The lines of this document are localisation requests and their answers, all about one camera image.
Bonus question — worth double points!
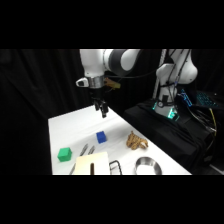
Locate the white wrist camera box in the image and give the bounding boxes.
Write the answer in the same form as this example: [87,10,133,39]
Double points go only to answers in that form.
[75,77,91,89]

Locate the green cube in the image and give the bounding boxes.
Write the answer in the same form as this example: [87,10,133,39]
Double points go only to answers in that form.
[57,147,73,163]

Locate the silver metal bar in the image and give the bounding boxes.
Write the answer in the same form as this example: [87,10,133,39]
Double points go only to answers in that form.
[68,162,77,176]
[78,143,90,157]

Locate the black curtain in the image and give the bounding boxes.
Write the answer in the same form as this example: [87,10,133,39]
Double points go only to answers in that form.
[0,49,224,176]

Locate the yellow cable tag on wrist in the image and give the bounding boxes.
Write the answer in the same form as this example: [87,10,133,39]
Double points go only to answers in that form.
[103,77,121,91]

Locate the blue cube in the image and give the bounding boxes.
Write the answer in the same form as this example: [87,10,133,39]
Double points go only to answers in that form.
[95,130,108,144]

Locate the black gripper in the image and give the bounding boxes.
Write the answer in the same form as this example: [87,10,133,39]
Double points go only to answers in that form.
[89,86,110,119]

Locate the black robot stand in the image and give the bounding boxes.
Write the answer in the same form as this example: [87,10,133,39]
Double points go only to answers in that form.
[122,99,224,175]

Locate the silver metal bowl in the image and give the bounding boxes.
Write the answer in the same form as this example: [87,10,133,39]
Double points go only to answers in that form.
[134,156,164,176]

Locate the backlit keyboard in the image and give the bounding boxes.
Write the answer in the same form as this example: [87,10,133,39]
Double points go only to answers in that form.
[195,90,222,109]

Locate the brown braided rope toy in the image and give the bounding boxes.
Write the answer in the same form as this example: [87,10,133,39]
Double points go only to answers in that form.
[125,130,149,151]

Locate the yellow cable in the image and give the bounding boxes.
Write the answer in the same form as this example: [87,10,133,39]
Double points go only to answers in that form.
[208,107,219,138]

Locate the grey wooden board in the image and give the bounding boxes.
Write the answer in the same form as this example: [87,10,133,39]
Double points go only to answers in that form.
[73,151,111,176]

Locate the blue lit device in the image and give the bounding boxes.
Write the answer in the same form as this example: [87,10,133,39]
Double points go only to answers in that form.
[177,87,193,108]

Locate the green status light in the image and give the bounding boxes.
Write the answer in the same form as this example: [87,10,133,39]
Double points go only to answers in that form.
[167,107,181,122]

